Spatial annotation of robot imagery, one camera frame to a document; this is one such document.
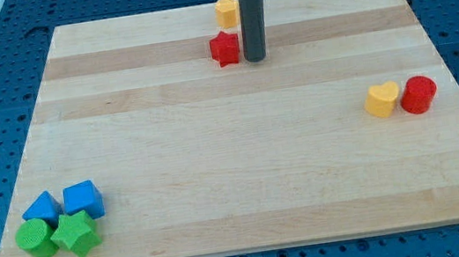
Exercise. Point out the red star block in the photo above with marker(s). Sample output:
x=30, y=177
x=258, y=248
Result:
x=225, y=48

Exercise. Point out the blue cube block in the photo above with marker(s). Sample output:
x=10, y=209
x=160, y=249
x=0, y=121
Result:
x=84, y=196

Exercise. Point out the yellow heart block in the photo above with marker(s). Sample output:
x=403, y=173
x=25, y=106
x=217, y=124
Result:
x=381, y=99

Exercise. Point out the blue triangle block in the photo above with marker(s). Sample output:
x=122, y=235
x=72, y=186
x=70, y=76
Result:
x=46, y=208

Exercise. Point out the grey cylindrical pointer tool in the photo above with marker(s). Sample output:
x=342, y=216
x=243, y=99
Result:
x=253, y=30

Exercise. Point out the light wooden board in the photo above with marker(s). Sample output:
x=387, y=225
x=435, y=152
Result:
x=198, y=160

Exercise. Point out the red cylinder block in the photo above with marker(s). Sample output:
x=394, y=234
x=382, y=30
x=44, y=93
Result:
x=418, y=94

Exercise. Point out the green cylinder block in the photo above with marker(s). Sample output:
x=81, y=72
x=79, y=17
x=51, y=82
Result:
x=34, y=237

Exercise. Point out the green star block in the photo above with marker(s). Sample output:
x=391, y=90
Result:
x=76, y=233

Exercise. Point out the yellow hexagon block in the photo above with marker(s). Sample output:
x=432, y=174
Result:
x=227, y=13

